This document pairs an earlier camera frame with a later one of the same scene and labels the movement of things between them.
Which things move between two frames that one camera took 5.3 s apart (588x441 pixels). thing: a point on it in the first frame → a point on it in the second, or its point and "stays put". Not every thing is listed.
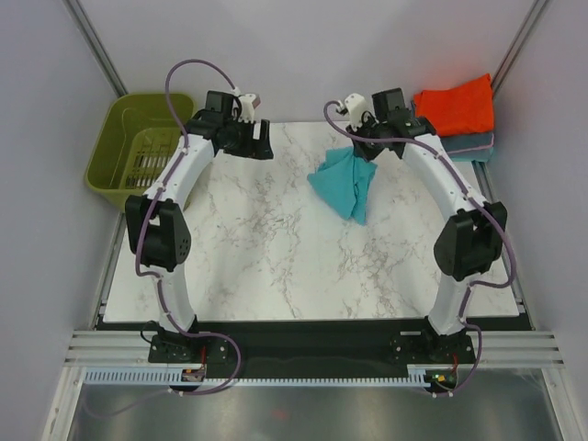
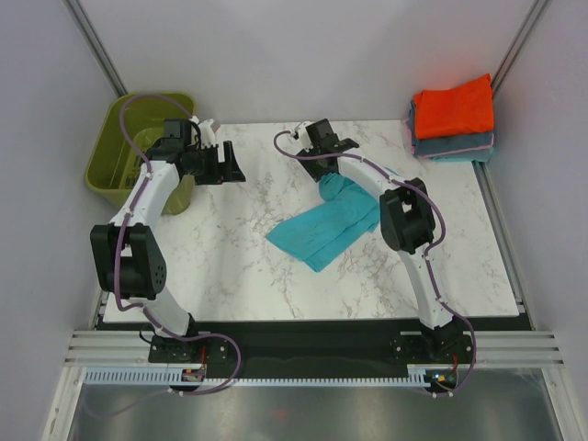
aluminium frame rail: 523,349 stays put
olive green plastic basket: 138,138 stays put
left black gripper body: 239,137 → 204,165
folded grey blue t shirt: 467,141 stays put
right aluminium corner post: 525,27 stays put
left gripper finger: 261,130 → 230,156
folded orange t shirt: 462,109 stays put
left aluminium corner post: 96,47 stays put
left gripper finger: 261,149 → 230,171
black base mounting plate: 256,344 stays put
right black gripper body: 369,128 → 312,164
